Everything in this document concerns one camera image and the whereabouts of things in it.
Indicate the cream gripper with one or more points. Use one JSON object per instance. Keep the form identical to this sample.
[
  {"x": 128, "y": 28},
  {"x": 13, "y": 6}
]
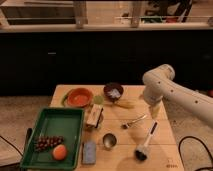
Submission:
[{"x": 154, "y": 111}]

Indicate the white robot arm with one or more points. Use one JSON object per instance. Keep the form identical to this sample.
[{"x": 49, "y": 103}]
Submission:
[{"x": 159, "y": 83}]

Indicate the small metal cup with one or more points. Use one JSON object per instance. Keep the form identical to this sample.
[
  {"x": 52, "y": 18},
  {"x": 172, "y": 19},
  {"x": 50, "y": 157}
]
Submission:
[{"x": 109, "y": 140}]

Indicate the yellow banana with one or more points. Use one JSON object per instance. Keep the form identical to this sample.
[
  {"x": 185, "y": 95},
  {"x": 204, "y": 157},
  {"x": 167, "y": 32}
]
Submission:
[{"x": 124, "y": 104}]

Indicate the dark red bowl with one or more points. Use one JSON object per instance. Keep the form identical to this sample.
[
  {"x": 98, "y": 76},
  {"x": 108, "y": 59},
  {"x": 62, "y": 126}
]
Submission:
[{"x": 113, "y": 91}]

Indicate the black white dish brush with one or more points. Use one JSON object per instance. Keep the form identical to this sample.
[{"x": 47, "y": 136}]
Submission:
[{"x": 141, "y": 151}]

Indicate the green round lid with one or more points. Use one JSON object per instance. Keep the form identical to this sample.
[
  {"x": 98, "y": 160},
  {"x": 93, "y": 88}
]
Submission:
[{"x": 98, "y": 99}]

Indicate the wooden toy block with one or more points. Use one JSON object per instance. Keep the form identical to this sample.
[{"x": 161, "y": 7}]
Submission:
[{"x": 94, "y": 116}]

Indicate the blue sponge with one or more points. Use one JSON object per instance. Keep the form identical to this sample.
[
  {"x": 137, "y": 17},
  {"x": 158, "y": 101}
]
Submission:
[{"x": 89, "y": 152}]

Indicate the orange bowl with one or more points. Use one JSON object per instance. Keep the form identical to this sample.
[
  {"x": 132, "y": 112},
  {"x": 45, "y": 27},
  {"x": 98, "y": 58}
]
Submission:
[{"x": 79, "y": 97}]

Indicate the green plastic tray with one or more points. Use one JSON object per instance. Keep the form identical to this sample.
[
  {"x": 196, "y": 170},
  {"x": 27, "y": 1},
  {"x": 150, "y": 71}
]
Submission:
[{"x": 54, "y": 126}]

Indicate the green plate under bowl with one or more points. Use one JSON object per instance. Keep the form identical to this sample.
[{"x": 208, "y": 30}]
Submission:
[{"x": 65, "y": 97}]

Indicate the orange fruit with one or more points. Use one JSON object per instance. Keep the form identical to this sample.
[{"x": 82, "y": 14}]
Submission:
[{"x": 59, "y": 152}]

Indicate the dark red grape bunch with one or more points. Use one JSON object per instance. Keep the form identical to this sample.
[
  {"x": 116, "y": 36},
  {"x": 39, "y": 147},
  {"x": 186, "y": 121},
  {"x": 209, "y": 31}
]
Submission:
[{"x": 46, "y": 142}]

